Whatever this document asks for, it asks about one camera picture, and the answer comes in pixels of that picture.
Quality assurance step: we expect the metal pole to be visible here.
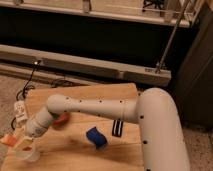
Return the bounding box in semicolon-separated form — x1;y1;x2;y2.
155;0;190;73

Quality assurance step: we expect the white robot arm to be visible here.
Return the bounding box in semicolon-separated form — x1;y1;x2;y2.
15;88;190;171

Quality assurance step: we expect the black cable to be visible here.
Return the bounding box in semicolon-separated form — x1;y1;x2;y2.
15;60;43;102

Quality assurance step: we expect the blue sponge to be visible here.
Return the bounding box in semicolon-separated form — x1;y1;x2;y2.
86;127;108;149

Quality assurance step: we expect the black and white striped block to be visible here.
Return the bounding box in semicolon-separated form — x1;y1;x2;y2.
112;120;123;137

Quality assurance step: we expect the orange object at table edge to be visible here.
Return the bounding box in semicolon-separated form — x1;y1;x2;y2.
0;134;16;147

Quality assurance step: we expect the white tag label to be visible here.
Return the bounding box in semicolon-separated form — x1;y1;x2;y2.
14;101;28;122

